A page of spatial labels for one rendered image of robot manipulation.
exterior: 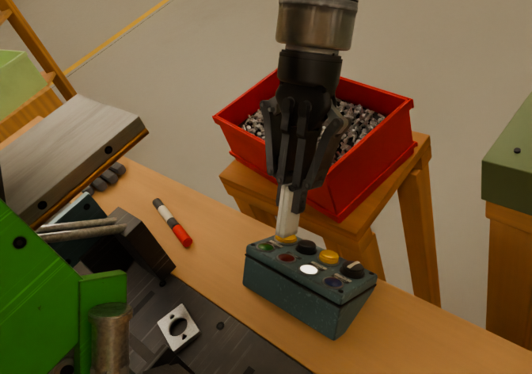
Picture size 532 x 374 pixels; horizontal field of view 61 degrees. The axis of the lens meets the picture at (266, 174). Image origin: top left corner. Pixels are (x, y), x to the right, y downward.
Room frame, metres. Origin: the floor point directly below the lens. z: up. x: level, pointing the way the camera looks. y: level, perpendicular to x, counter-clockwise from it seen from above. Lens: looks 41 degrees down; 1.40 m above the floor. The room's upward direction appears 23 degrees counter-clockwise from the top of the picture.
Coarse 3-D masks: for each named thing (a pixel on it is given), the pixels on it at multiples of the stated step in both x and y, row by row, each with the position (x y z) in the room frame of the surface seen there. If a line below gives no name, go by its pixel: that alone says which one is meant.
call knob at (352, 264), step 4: (344, 264) 0.32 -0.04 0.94; (348, 264) 0.32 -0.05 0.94; (352, 264) 0.32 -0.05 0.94; (356, 264) 0.32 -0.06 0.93; (360, 264) 0.32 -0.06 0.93; (344, 268) 0.32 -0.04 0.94; (348, 268) 0.31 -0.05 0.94; (352, 268) 0.31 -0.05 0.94; (356, 268) 0.31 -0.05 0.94; (360, 268) 0.31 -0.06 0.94; (344, 272) 0.31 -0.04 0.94; (348, 272) 0.31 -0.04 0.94; (352, 272) 0.31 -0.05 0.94; (356, 272) 0.31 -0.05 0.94; (360, 272) 0.31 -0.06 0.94; (356, 276) 0.30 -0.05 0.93
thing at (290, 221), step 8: (288, 192) 0.41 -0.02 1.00; (288, 200) 0.41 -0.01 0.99; (288, 208) 0.41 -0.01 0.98; (288, 216) 0.40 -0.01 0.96; (296, 216) 0.41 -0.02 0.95; (288, 224) 0.40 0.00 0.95; (296, 224) 0.41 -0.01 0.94; (280, 232) 0.40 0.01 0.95; (288, 232) 0.40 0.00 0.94; (296, 232) 0.41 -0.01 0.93
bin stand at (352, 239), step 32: (416, 160) 0.58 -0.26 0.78; (256, 192) 0.65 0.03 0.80; (384, 192) 0.52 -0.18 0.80; (416, 192) 0.59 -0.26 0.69; (320, 224) 0.53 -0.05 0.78; (352, 224) 0.49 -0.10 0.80; (416, 224) 0.59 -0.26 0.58; (352, 256) 0.49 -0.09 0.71; (416, 256) 0.60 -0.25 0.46; (416, 288) 0.61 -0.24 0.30
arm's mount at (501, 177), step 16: (528, 96) 0.48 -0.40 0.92; (528, 112) 0.45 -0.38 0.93; (512, 128) 0.43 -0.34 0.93; (528, 128) 0.42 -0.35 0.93; (496, 144) 0.41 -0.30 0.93; (512, 144) 0.40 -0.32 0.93; (528, 144) 0.39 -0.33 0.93; (496, 160) 0.38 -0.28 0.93; (512, 160) 0.37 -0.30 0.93; (528, 160) 0.36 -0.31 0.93; (496, 176) 0.38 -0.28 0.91; (512, 176) 0.36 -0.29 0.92; (528, 176) 0.35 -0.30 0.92; (496, 192) 0.38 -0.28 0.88; (512, 192) 0.36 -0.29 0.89; (528, 192) 0.34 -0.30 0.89; (512, 208) 0.36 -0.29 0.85; (528, 208) 0.34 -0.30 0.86
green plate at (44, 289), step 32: (0, 224) 0.30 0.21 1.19; (0, 256) 0.29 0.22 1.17; (32, 256) 0.30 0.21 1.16; (0, 288) 0.28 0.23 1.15; (32, 288) 0.28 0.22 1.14; (64, 288) 0.29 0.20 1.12; (0, 320) 0.26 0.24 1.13; (32, 320) 0.27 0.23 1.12; (64, 320) 0.27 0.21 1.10; (0, 352) 0.25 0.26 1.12; (32, 352) 0.25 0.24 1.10; (64, 352) 0.26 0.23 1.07
